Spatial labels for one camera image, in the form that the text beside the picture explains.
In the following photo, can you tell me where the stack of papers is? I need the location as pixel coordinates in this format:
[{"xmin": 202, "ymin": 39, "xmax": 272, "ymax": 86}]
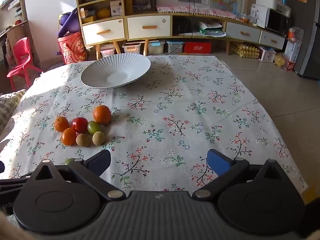
[{"xmin": 199, "ymin": 21, "xmax": 227, "ymax": 37}]

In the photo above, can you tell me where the orange tomato front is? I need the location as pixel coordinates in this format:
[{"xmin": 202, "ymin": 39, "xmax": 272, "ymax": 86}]
[{"xmin": 93, "ymin": 105, "xmax": 112, "ymax": 126}]

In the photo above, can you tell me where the red plastic chair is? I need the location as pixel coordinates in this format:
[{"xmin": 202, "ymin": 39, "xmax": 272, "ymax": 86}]
[{"xmin": 7, "ymin": 37, "xmax": 43, "ymax": 92}]

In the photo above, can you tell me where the white ribbed bowl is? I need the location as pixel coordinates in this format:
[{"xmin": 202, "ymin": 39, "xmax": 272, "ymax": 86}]
[{"xmin": 80, "ymin": 53, "xmax": 151, "ymax": 89}]

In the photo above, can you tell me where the orange pumpkin ornament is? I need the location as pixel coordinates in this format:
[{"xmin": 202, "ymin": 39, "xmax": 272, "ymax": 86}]
[{"xmin": 97, "ymin": 7, "xmax": 111, "ymax": 19}]

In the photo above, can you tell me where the grey drawer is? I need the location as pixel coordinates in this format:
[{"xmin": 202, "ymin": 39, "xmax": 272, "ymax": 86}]
[
  {"xmin": 226, "ymin": 22, "xmax": 262, "ymax": 43},
  {"xmin": 259, "ymin": 31, "xmax": 285, "ymax": 50}
]

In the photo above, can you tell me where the green lime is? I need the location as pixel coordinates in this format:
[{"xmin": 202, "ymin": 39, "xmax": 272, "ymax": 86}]
[{"xmin": 87, "ymin": 121, "xmax": 102, "ymax": 135}]

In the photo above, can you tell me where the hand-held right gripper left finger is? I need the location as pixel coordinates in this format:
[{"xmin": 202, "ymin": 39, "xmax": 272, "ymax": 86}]
[{"xmin": 26, "ymin": 149, "xmax": 126, "ymax": 202}]

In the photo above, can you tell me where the low wooden tv cabinet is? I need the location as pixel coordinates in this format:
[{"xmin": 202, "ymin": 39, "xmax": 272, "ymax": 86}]
[{"xmin": 171, "ymin": 11, "xmax": 288, "ymax": 55}]

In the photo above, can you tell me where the grey refrigerator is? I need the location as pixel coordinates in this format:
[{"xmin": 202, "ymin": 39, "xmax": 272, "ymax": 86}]
[{"xmin": 286, "ymin": 0, "xmax": 320, "ymax": 80}]

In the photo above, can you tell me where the brown round fruit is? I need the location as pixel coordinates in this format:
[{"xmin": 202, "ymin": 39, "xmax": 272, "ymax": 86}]
[{"xmin": 76, "ymin": 133, "xmax": 91, "ymax": 147}]

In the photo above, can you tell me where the white box on shelf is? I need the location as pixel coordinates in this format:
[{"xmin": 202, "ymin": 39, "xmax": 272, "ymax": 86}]
[{"xmin": 110, "ymin": 0, "xmax": 123, "ymax": 16}]

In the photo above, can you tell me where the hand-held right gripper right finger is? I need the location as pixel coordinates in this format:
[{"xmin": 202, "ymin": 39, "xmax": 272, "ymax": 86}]
[{"xmin": 192, "ymin": 149, "xmax": 292, "ymax": 201}]

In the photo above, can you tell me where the small brown potato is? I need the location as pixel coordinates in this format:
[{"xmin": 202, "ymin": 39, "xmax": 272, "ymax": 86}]
[{"xmin": 92, "ymin": 131, "xmax": 106, "ymax": 146}]

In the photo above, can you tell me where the world map poster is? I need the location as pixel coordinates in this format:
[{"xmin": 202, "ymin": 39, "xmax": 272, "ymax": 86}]
[{"xmin": 210, "ymin": 0, "xmax": 242, "ymax": 13}]

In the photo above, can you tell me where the beige knitted cushion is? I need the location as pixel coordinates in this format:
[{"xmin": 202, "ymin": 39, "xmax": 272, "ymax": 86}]
[{"xmin": 0, "ymin": 89, "xmax": 27, "ymax": 135}]

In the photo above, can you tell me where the pile of yellow packets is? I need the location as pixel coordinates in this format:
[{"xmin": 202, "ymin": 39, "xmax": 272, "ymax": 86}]
[{"xmin": 232, "ymin": 42, "xmax": 262, "ymax": 58}]

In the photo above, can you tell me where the purple plastic toy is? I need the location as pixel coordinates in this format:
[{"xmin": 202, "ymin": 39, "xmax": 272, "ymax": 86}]
[{"xmin": 58, "ymin": 7, "xmax": 80, "ymax": 38}]

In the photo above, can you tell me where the pink lace cloth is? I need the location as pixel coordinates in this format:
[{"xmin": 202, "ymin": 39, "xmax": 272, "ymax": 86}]
[{"xmin": 156, "ymin": 4, "xmax": 237, "ymax": 18}]

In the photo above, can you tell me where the small white printed box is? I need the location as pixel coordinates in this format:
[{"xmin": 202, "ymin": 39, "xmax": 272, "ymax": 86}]
[{"xmin": 259, "ymin": 49, "xmax": 277, "ymax": 62}]

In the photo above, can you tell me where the orange mandarin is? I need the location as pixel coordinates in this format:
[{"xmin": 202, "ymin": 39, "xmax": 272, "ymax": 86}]
[
  {"xmin": 54, "ymin": 116, "xmax": 69, "ymax": 132},
  {"xmin": 61, "ymin": 128, "xmax": 77, "ymax": 146}
]

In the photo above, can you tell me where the clear storage box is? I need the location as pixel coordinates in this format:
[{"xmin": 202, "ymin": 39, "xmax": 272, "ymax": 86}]
[
  {"xmin": 122, "ymin": 41, "xmax": 145, "ymax": 55},
  {"xmin": 100, "ymin": 42, "xmax": 118, "ymax": 58},
  {"xmin": 166, "ymin": 41, "xmax": 184, "ymax": 53},
  {"xmin": 148, "ymin": 41, "xmax": 165, "ymax": 55}
]

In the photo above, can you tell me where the white drawer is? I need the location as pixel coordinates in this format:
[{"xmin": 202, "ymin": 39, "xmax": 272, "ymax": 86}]
[
  {"xmin": 82, "ymin": 19, "xmax": 125, "ymax": 46},
  {"xmin": 127, "ymin": 15, "xmax": 172, "ymax": 40}
]

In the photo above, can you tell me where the red cardboard box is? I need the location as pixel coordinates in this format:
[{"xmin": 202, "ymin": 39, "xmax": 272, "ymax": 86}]
[{"xmin": 184, "ymin": 42, "xmax": 212, "ymax": 54}]

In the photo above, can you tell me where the black microwave oven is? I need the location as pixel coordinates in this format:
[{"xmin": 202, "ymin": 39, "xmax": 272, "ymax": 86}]
[{"xmin": 265, "ymin": 9, "xmax": 291, "ymax": 34}]

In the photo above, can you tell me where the floral tablecloth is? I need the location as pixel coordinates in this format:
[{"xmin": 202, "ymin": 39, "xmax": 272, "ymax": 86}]
[{"xmin": 0, "ymin": 54, "xmax": 308, "ymax": 200}]

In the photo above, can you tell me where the tall white carton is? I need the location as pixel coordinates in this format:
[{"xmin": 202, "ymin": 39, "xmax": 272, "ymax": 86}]
[{"xmin": 285, "ymin": 40, "xmax": 302, "ymax": 71}]

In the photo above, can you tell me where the red tomato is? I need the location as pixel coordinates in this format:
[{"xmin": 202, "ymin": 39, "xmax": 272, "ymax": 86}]
[{"xmin": 72, "ymin": 117, "xmax": 89, "ymax": 134}]

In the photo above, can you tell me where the yellow plastic bag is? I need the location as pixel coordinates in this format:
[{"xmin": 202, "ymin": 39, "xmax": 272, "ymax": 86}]
[{"xmin": 274, "ymin": 54, "xmax": 288, "ymax": 67}]

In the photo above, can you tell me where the black power cable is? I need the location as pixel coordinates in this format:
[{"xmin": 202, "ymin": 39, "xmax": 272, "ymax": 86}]
[{"xmin": 184, "ymin": 0, "xmax": 197, "ymax": 39}]

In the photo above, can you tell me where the wooden shelf cabinet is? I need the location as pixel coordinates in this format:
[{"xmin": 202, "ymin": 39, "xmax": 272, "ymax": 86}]
[{"xmin": 74, "ymin": 0, "xmax": 173, "ymax": 57}]

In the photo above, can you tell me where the red printed bucket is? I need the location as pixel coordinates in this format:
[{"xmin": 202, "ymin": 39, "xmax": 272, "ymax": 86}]
[{"xmin": 58, "ymin": 32, "xmax": 88, "ymax": 65}]

